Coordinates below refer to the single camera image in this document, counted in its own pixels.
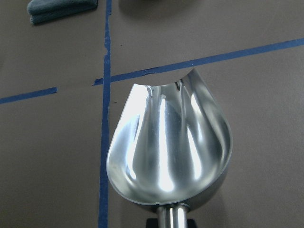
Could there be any grey folded cloth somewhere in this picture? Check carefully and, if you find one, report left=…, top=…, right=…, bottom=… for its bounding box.
left=27, top=0, right=98, bottom=25

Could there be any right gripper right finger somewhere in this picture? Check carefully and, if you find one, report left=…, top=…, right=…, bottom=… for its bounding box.
left=187, top=219, right=197, bottom=228

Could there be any steel ice scoop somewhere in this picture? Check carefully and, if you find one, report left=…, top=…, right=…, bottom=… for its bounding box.
left=106, top=69, right=232, bottom=228

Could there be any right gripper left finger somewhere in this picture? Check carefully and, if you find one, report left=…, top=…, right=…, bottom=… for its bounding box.
left=146, top=218, right=159, bottom=228

